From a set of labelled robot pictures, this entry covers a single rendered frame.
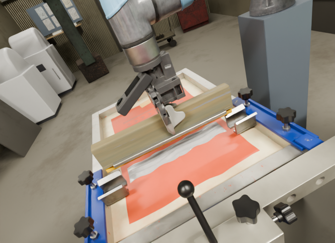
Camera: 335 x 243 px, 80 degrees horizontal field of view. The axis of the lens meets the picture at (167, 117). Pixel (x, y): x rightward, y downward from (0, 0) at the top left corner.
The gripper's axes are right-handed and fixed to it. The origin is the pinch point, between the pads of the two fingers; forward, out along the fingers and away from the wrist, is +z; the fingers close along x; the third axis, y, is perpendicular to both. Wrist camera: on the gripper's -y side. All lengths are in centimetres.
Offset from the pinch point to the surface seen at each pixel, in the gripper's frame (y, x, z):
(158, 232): -13.5, -19.1, 10.4
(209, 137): 11.7, 3.2, 13.7
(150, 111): -1.1, 38.0, 14.0
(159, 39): 117, 469, 83
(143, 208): -16.3, -8.7, 13.9
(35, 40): -147, 510, -25
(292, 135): 26.9, -15.4, 9.4
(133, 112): -8.4, 45.3, 14.0
